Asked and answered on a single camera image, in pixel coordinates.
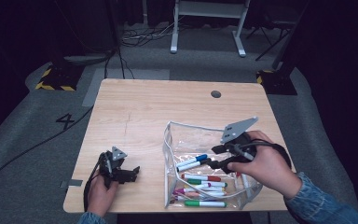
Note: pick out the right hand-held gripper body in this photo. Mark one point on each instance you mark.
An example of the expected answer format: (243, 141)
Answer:
(237, 129)

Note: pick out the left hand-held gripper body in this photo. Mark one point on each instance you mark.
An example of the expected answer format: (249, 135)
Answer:
(118, 154)

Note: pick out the red marker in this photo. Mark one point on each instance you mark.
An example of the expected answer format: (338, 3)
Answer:
(237, 174)

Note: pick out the black marker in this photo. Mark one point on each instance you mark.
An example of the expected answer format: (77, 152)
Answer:
(192, 165)

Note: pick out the dark green marker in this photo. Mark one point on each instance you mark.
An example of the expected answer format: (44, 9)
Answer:
(194, 181)

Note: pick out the clear plastic bag white trim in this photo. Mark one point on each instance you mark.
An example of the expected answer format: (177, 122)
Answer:
(183, 140)

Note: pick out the peach marker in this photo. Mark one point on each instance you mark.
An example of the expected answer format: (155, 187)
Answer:
(192, 194)

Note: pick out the magenta marker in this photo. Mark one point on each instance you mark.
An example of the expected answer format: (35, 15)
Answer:
(179, 191)

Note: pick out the person's left hand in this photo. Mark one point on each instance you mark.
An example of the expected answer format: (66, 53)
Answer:
(100, 197)

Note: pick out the person's right hand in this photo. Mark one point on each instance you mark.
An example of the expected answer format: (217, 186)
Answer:
(270, 171)

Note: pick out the dark round table grommet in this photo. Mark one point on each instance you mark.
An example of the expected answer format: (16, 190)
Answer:
(216, 94)

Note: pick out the grey tape piece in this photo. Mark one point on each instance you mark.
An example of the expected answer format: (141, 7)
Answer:
(73, 183)

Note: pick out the yellow black striped stand base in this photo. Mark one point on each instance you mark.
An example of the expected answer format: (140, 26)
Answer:
(59, 77)
(276, 82)

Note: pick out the black folding stand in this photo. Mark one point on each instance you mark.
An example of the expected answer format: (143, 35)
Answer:
(272, 44)

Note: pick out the dark stand post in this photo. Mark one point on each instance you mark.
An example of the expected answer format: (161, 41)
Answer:
(292, 46)

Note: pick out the grey base plate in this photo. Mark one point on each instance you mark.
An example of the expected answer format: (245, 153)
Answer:
(87, 59)

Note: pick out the white desk frame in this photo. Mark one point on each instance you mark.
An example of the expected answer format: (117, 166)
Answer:
(209, 9)

